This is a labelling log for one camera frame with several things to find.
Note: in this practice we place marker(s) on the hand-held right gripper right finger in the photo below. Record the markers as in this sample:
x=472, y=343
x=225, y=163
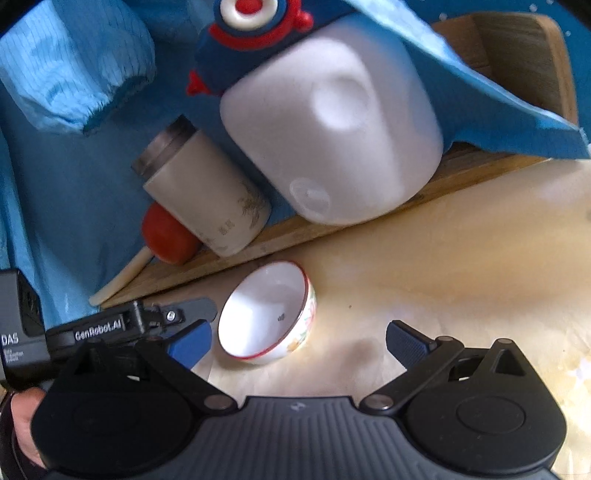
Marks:
x=406, y=341

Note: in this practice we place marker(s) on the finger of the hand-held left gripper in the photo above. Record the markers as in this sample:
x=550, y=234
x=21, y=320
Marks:
x=184, y=311

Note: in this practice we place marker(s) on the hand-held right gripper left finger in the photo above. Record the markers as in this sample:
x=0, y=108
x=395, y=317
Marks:
x=191, y=344

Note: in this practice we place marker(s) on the white floral ceramic bowl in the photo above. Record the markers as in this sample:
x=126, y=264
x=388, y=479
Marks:
x=265, y=318

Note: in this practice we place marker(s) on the person's left hand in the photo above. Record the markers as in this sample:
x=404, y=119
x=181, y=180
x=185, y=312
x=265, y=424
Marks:
x=23, y=415

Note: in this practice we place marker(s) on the red ball with cream stick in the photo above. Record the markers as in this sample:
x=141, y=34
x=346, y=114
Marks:
x=168, y=235

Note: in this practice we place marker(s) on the white cylindrical flask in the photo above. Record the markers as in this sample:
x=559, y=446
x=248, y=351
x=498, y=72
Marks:
x=203, y=194

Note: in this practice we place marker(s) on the light wooden plank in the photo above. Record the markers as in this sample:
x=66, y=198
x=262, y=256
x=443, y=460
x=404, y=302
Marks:
x=323, y=226

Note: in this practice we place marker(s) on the blue striped coat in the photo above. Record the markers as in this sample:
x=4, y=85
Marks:
x=60, y=152

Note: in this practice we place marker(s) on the white plastic jug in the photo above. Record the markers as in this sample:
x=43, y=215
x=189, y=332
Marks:
x=332, y=129

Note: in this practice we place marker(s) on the red white blue toy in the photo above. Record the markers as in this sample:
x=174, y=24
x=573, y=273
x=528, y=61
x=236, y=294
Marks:
x=249, y=37

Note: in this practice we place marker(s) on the curved plywood chair back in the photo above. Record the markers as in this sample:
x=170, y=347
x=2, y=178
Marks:
x=521, y=60

